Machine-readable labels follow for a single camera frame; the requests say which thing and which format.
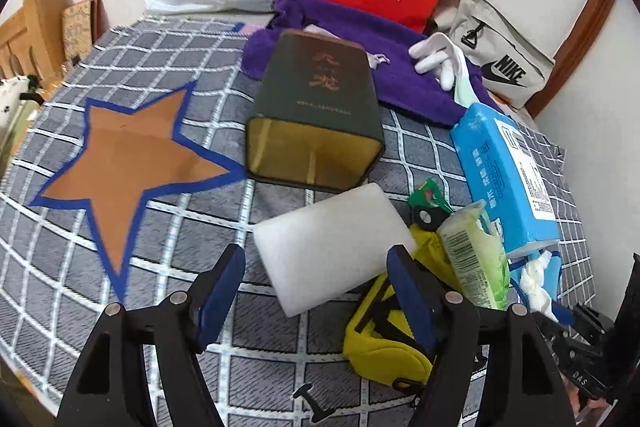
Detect person's right hand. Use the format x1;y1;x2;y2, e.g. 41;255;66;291
570;398;601;427

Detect wooden headboard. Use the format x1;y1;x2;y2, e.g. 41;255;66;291
0;0;66;80

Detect blue tissue pack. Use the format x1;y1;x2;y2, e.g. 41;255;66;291
450;103;562;258

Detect grey checked cloth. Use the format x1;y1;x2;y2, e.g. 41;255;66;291
0;19;601;427

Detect crumpled white tissue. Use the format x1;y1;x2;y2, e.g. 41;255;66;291
517;252;558;323

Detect patterned book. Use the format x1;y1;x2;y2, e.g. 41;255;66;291
61;0;108;62

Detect pale green wipes pack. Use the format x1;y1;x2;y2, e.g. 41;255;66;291
436;201;512;310

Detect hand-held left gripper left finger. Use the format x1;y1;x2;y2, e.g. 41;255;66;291
59;243;247;427

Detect dark green tin box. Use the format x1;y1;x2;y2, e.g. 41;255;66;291
245;29;386;194

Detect white glove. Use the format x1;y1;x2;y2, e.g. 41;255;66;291
408;33;473;90

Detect yellow pouch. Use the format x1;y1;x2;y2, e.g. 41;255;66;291
342;224;451;390

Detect wooden door frame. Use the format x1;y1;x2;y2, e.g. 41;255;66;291
527;0;623;120

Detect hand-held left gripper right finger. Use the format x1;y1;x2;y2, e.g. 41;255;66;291
386;244;577;427

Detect purple towel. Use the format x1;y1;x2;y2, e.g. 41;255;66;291
242;0;501;128

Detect white foam block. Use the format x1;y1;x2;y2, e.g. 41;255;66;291
251;182;418;319

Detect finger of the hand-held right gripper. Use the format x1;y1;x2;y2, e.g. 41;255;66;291
549;301;617;334
537;314;601;358

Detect green snack packet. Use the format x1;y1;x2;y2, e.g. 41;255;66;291
407;177;453;214

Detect grey waist bag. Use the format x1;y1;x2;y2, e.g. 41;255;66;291
425;0;557;108

